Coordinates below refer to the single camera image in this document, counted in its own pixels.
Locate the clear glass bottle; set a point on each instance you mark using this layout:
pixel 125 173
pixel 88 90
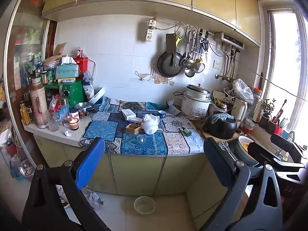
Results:
pixel 64 112

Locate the green kitchen appliance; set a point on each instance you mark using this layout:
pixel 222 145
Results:
pixel 72 92

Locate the small round floor bin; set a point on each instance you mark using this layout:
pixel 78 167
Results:
pixel 144 205

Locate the steel cleaver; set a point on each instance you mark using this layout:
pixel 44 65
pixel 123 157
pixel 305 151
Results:
pixel 171 42

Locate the window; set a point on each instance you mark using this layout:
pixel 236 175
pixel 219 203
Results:
pixel 286 65

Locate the clear plastic wrap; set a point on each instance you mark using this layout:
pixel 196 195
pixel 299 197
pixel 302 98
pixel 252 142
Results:
pixel 93 197

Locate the beige thermos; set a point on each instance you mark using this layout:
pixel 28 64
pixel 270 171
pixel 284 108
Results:
pixel 38 105

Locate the green and yellow bowl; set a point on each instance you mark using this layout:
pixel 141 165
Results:
pixel 243 149

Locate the small crumpled paper ball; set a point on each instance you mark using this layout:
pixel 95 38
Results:
pixel 68 133

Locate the kitchenware wall sticker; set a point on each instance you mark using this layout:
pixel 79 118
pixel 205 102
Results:
pixel 142 75

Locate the jar with blue lid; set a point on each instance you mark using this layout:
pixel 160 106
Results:
pixel 74 114

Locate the teal tissue pack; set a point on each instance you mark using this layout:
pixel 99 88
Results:
pixel 67 71

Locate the white round tray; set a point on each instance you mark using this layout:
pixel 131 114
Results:
pixel 97 95

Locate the white plastic bag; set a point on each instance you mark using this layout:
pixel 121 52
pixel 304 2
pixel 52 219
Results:
pixel 243 90

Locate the metal hanging rail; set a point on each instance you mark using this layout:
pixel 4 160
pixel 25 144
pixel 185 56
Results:
pixel 182 25

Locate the small cardboard box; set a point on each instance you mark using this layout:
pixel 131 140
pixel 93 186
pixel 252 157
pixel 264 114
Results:
pixel 133 128

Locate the clear drinking glass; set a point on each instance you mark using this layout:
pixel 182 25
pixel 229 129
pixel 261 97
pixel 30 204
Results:
pixel 53 121

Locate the black kitchen scissors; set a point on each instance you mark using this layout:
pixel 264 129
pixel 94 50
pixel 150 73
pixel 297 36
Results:
pixel 206 46

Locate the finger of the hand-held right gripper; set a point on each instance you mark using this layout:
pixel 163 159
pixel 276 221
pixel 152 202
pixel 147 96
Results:
pixel 284 142
pixel 267 152

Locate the plastic bags on floor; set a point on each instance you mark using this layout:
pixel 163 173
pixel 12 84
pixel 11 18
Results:
pixel 21 168

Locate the small potted plant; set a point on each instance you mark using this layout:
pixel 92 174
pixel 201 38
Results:
pixel 266 110

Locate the steel skimmer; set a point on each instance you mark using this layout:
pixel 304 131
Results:
pixel 188 63

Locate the blue patchwork tablecloth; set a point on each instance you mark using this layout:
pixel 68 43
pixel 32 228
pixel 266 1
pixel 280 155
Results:
pixel 101 130

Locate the white rice cooker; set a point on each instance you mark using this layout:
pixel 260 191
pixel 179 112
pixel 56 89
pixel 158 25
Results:
pixel 195 105

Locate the glass candle jar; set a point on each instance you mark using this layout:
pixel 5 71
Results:
pixel 73 124

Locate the blue mug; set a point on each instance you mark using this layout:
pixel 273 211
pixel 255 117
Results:
pixel 161 114

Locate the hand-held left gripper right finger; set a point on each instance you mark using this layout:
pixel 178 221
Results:
pixel 219 158

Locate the red cup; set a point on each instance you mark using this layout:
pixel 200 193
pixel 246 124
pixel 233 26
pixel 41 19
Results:
pixel 278 130

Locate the yellow lower cabinets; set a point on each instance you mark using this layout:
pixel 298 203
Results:
pixel 134 170

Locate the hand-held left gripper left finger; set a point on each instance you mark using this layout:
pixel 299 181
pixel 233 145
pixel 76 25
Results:
pixel 90 163

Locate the blue lace doily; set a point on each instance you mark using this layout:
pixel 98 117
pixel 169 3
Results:
pixel 222 117

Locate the black wok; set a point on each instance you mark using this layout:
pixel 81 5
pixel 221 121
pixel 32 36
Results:
pixel 168 65

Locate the yellow bottle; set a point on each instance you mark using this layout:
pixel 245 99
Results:
pixel 25 114

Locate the yellow peeler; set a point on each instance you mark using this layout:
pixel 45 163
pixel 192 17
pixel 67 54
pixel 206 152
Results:
pixel 178 38

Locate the white bottle with blue label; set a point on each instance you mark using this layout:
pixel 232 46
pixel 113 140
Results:
pixel 88 90

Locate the steel ladle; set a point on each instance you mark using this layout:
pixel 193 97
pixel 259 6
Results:
pixel 189 72

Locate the clear plastic cup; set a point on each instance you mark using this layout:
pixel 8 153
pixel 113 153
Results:
pixel 142 139

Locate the brown cardboard piece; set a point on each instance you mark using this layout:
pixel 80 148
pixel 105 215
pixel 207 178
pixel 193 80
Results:
pixel 59 49

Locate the white wall socket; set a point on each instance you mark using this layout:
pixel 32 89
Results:
pixel 216 64

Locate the black cooking pot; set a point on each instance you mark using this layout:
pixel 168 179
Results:
pixel 220 128

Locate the red tin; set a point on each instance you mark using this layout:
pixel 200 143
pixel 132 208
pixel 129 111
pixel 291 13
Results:
pixel 80 63

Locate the white power strip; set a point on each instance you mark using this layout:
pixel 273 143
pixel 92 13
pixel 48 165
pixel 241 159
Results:
pixel 150 30

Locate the white kettle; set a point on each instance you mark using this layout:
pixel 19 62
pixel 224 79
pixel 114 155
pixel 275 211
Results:
pixel 240 112

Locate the glass door display cabinet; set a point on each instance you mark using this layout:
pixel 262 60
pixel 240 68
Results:
pixel 26 43

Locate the stack of small bowls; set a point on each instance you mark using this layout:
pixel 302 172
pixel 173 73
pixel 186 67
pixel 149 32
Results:
pixel 249 126

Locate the white canister with orange lid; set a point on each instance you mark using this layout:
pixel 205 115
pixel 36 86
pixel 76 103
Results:
pixel 257 105

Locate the white cardboard box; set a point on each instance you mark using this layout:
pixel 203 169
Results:
pixel 129 114

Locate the white wall water heater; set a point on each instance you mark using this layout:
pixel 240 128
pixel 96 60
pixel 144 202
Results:
pixel 228 40

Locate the white tissue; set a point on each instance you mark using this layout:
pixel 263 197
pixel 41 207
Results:
pixel 150 124

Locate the wall tap with pipes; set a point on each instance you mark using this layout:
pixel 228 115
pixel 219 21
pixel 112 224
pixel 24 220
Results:
pixel 227 77

